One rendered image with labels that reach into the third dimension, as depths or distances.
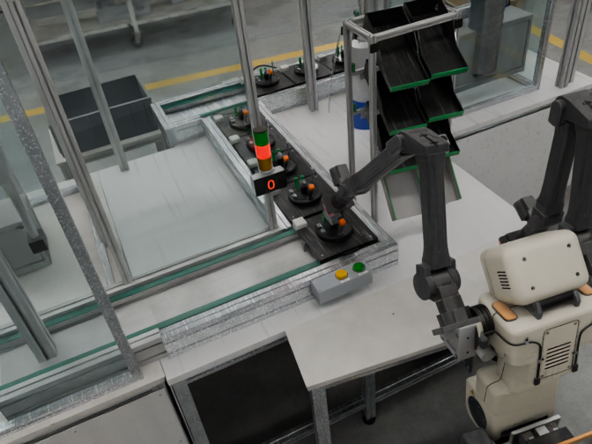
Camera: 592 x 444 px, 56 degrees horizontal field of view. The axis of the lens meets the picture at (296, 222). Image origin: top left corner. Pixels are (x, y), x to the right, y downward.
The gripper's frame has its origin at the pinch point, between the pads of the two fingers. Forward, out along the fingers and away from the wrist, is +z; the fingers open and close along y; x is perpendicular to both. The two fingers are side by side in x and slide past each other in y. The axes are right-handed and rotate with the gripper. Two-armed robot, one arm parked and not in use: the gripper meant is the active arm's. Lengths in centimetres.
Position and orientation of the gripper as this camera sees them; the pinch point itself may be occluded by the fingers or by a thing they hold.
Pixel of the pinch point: (331, 208)
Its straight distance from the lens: 206.1
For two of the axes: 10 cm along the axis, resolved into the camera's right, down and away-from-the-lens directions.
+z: -2.0, 2.5, 9.5
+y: -9.0, 3.3, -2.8
